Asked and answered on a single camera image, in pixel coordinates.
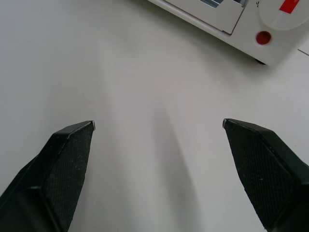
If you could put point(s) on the white dial with red stripe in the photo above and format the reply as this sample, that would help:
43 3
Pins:
280 17

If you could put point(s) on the white appliance with red button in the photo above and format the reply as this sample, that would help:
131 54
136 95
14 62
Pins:
277 48

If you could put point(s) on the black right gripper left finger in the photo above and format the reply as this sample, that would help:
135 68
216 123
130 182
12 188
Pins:
55 174

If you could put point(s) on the round red indicator light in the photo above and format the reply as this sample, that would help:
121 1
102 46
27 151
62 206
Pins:
262 37

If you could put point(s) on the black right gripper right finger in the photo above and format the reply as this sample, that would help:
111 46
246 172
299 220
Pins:
268 174

